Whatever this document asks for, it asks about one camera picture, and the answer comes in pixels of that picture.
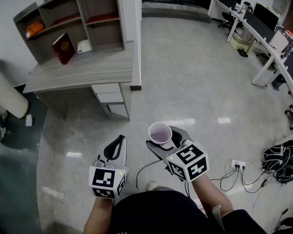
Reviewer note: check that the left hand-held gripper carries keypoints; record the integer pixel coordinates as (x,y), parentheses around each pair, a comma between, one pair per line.
(105,179)

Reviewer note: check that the black office chair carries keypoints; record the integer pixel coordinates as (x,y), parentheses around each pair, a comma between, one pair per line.
(228,19)

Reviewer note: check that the grey raised step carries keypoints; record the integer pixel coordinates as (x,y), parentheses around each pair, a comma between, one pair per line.
(175,12)

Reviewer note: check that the white cylindrical bin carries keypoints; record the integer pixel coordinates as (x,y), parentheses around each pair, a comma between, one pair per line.
(7,94)

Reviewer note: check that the person's right forearm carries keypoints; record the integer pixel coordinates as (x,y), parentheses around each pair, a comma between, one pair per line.
(210,194)

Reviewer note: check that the grey wooden desk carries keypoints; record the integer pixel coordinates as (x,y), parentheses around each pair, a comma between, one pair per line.
(92,68)

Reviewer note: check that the white tissue pack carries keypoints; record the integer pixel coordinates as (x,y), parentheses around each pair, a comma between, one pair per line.
(85,46)

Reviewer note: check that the white laptop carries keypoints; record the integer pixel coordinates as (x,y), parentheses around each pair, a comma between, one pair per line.
(279,41)

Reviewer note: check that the dark red book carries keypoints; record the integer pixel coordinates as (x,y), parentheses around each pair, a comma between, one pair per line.
(63,49)

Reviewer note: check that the white power strip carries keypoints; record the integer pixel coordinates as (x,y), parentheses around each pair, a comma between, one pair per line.
(238,163)

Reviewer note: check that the long white office desk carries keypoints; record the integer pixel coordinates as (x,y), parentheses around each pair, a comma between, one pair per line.
(266,45)

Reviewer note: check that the person's black clothing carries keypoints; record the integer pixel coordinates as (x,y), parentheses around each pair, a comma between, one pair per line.
(161,213)

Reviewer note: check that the white paper cup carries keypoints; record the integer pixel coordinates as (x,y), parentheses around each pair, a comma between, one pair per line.
(160,133)

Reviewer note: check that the person's left forearm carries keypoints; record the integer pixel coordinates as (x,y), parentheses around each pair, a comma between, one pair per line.
(100,213)

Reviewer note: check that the person's white shoe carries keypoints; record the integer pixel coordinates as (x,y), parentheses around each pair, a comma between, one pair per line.
(152,186)

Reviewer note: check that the large black monitor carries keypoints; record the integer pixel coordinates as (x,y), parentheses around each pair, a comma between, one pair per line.
(266,16)

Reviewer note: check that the pale yellow box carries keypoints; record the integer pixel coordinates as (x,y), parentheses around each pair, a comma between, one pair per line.
(241,41)

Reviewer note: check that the orange packet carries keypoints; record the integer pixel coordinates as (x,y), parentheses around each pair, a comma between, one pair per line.
(34,28)

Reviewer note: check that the white crumpled item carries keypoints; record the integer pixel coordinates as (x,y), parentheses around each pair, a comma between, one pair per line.
(28,120)

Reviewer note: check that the grey wall box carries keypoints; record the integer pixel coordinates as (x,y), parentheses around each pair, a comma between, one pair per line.
(281,4)

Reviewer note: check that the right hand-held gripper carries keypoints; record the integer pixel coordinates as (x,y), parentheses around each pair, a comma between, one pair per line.
(188,160)

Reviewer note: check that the grey wooden shelf unit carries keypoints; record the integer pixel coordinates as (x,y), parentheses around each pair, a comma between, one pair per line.
(63,16)

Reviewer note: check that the black waste bin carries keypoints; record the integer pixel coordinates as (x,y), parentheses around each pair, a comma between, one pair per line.
(278,81)

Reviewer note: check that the black shoes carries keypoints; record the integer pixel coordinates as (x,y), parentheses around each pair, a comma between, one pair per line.
(243,52)

